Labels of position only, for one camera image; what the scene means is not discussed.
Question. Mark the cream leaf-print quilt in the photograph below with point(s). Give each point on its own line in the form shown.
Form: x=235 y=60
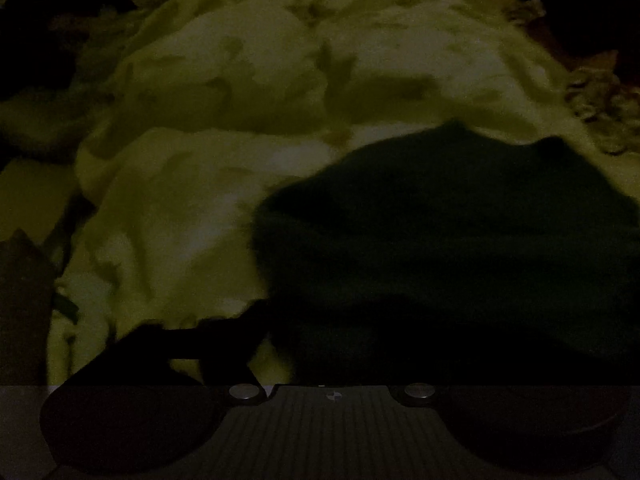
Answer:
x=240 y=110

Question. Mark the dark grey fabric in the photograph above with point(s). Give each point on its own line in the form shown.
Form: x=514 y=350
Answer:
x=25 y=305

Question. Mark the dark green knit garment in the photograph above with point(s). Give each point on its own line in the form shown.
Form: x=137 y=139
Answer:
x=450 y=240

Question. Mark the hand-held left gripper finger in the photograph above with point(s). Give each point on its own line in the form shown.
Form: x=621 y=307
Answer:
x=256 y=321

